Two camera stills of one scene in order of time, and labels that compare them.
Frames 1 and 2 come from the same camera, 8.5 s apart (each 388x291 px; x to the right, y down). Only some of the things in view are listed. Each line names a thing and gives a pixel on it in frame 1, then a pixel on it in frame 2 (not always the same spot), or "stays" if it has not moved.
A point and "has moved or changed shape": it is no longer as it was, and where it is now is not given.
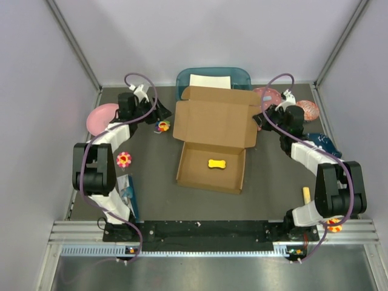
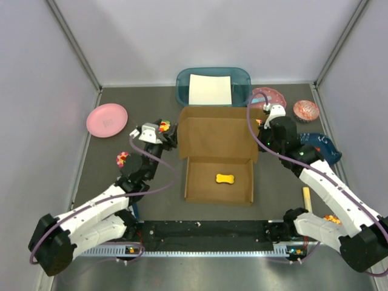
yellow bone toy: (217, 163) → (224, 178)
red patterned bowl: (311, 110) stays
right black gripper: (261, 120) → (262, 131)
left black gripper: (162, 113) → (171, 136)
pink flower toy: (123, 159) stays
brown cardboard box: (216, 126) has moved or changed shape
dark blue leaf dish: (322, 142) stays
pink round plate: (99, 117) stays
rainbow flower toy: (162, 125) stays
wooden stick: (307, 195) stays
